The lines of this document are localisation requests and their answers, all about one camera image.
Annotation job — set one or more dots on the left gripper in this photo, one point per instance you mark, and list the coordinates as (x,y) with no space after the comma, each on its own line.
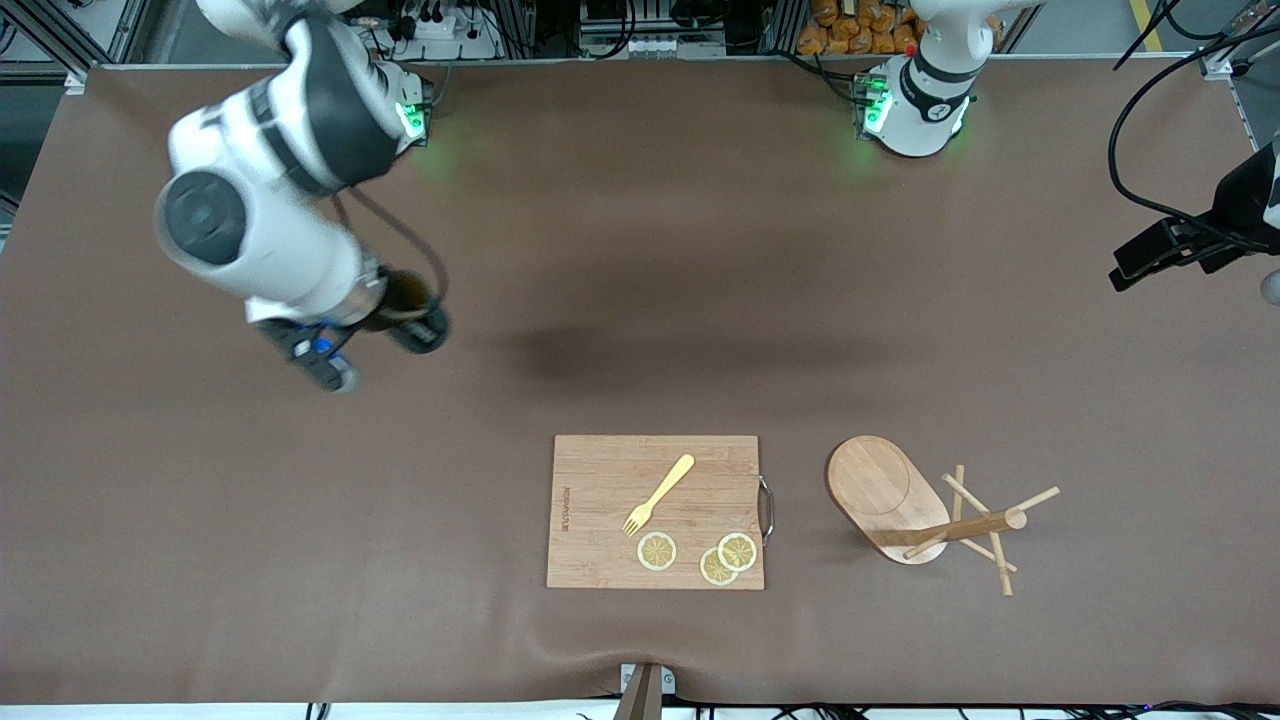
(1243,200)

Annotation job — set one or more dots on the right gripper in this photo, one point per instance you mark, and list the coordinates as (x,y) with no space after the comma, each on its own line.
(403,303)

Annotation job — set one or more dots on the dark teal mug yellow inside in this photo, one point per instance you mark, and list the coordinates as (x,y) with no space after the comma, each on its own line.
(420,330)

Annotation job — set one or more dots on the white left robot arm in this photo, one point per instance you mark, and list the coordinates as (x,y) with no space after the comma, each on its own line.
(915,125)

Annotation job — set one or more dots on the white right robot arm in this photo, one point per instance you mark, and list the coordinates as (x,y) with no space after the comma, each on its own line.
(280,250)

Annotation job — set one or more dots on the wooden mug tree rack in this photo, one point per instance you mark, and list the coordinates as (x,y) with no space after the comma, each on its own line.
(875,490)

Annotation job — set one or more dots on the black electronics rack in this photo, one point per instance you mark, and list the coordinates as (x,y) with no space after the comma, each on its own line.
(610,15)

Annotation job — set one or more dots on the white power strip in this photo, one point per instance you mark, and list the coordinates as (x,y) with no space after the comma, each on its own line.
(435,27)
(675,47)

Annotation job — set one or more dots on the brown table mat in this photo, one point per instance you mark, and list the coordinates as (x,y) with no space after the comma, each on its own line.
(640,300)

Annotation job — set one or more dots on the wooden cutting board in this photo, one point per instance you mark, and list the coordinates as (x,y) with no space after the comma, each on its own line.
(600,480)

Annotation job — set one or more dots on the yellow plastic fork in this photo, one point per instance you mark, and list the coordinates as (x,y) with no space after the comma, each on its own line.
(663,490)

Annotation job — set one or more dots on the pile of orange bags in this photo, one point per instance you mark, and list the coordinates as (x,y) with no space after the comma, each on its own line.
(860,30)

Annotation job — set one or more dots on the lemon slice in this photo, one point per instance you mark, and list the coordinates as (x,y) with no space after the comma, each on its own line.
(738,552)
(656,551)
(712,572)

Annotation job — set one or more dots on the aluminium frame post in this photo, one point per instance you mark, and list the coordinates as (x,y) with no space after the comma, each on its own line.
(1225,55)
(100,35)

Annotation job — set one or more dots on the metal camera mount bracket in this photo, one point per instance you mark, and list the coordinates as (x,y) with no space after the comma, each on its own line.
(645,695)

